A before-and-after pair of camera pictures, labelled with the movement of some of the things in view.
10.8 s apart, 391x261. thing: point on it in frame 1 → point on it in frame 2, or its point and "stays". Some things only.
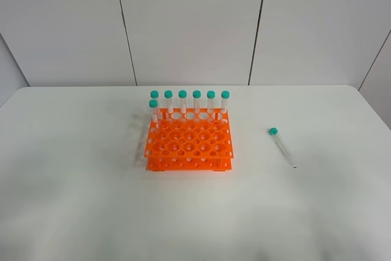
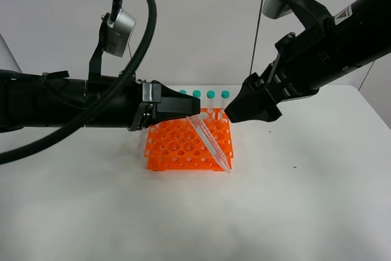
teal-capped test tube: x=282 y=146 → x=211 y=140
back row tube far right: x=225 y=95 stays
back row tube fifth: x=210 y=96 stays
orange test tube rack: x=189 y=139 stays
